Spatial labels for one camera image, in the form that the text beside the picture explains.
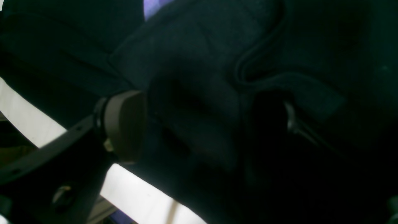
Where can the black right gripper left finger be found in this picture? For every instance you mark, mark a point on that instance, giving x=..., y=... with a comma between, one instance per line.
x=60, y=183

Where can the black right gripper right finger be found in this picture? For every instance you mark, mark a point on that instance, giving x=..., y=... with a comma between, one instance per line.
x=293, y=126

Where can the black printed T-shirt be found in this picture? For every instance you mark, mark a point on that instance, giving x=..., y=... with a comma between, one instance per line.
x=215, y=74

